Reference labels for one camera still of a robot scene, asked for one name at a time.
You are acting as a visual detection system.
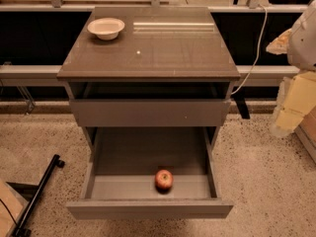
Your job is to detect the cardboard box right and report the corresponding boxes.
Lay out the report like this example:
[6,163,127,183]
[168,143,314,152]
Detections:
[295,107,316,163]

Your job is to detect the grey drawer cabinet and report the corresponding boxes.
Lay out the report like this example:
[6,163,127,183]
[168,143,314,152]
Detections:
[57,7,240,153]

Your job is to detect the wooden board lower left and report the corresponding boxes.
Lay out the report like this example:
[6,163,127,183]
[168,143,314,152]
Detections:
[0,180,28,237]

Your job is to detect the white bowl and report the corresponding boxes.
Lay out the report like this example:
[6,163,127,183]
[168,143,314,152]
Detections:
[88,18,125,40]

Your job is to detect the red apple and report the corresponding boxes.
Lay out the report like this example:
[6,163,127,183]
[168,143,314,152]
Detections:
[155,170,174,190]

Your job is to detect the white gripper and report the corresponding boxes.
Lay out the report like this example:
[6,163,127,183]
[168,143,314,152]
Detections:
[266,1,316,137]

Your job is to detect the grey metal rail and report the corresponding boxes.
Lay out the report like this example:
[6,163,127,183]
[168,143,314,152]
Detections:
[0,65,298,87]

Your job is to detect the white cable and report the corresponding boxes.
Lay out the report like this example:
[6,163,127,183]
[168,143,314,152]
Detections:
[230,4,269,96]

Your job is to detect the black cable lower left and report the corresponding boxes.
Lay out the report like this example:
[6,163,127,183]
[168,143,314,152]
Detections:
[0,198,20,229]

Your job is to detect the closed grey top drawer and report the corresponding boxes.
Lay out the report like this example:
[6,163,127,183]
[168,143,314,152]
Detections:
[70,99,230,127]

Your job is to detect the open middle drawer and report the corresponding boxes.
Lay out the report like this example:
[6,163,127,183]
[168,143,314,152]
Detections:
[67,127,233,219]

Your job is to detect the black metal stand bar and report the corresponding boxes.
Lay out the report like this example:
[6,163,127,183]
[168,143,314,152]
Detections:
[10,154,65,237]

